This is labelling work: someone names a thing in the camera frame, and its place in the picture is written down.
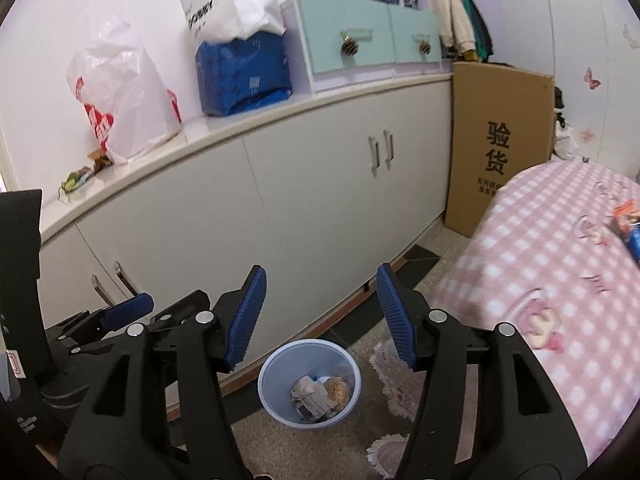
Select small white plastic bag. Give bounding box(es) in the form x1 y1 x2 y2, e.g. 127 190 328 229
552 127 576 161

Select cream hanging jacket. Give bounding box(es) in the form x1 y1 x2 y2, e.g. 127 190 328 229
422 0 476 53

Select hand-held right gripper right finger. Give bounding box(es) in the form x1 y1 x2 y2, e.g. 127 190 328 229
376 263 590 480

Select blue plastic package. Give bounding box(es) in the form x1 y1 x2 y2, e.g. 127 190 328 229
195 30 293 117

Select cream cabinet with counter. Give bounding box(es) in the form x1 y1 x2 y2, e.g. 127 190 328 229
0 67 456 461

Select light blue trash bin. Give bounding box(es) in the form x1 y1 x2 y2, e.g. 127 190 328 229
257 339 363 432

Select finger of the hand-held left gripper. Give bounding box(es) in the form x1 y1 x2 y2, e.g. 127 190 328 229
147 289 212 336
45 292 155 346

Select white paper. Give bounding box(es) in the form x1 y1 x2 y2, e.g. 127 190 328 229
291 375 321 401

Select green candy wrapper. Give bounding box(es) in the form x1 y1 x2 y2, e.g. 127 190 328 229
60 170 96 196

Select white wardrobe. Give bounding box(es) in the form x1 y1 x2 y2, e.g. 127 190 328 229
490 0 640 181

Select white plastic bag red print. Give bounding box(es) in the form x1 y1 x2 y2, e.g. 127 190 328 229
66 15 183 165

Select pink fluffy slippers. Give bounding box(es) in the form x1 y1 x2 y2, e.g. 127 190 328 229
366 340 436 467

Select green hanging garment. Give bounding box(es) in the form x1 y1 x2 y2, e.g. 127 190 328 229
457 0 493 61

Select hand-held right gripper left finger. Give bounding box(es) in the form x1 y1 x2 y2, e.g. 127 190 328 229
55 265 267 480

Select brown cardboard box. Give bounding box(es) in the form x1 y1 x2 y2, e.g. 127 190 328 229
444 61 556 239

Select mint drawer unit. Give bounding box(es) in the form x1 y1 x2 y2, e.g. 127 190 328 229
295 0 443 93

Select tan wrapper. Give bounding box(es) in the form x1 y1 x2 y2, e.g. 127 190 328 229
325 377 351 404

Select pink checked tablecloth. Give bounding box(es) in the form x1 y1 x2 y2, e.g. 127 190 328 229
430 160 640 471

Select dark object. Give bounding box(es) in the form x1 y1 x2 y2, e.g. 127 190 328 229
552 87 568 131

